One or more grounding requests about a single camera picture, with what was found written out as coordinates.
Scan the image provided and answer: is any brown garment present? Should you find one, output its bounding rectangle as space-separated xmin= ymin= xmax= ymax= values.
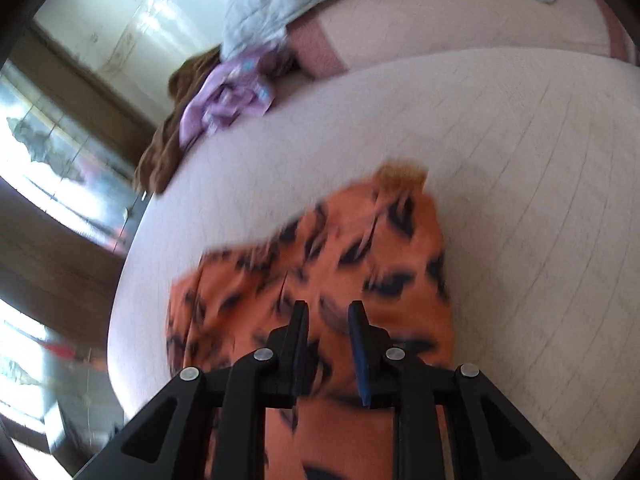
xmin=134 ymin=46 xmax=220 ymax=194

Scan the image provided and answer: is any orange black floral garment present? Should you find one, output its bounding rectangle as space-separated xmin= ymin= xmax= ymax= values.
xmin=166 ymin=162 xmax=454 ymax=479

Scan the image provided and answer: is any purple crumpled garment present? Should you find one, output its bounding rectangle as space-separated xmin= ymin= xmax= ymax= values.
xmin=179 ymin=41 xmax=293 ymax=152

